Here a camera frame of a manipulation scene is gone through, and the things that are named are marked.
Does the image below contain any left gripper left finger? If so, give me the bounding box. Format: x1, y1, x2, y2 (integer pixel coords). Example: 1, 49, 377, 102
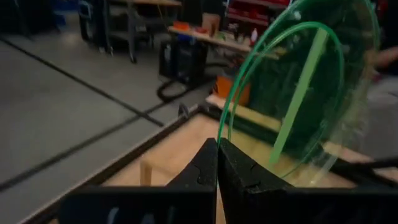
166, 138, 218, 190

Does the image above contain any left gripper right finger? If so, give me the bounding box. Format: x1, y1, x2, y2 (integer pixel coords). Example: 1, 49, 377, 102
218, 138, 293, 224

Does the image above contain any green translucent plate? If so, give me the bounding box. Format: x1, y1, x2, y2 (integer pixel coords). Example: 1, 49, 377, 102
216, 0, 382, 187

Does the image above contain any wooden slatted shelf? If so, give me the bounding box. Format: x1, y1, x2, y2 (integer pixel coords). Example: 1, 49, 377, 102
139, 160, 153, 187

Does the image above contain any black clamp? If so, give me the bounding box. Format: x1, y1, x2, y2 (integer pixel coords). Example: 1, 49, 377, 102
177, 103, 190, 119

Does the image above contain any orange shop vacuum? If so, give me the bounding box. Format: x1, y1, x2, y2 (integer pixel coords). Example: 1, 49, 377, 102
213, 75, 251, 106

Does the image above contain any black equipment case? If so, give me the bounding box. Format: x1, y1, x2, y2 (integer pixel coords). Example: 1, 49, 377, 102
159, 40, 209, 85

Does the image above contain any cluttered wooden workbench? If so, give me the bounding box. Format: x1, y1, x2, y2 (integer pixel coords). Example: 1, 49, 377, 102
167, 24, 287, 60

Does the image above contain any metal leg table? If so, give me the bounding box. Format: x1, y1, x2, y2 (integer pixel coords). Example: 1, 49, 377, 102
79, 0, 183, 65

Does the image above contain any red storage bin rack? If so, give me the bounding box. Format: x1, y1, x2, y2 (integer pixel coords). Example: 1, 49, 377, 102
226, 0, 292, 27

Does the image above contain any person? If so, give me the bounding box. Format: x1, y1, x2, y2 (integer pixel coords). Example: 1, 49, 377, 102
365, 0, 398, 78

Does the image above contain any black table frame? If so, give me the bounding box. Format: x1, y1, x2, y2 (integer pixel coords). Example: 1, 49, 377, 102
18, 104, 398, 224

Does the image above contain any black vacuum hose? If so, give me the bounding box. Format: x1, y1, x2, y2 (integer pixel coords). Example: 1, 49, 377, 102
156, 62, 229, 103

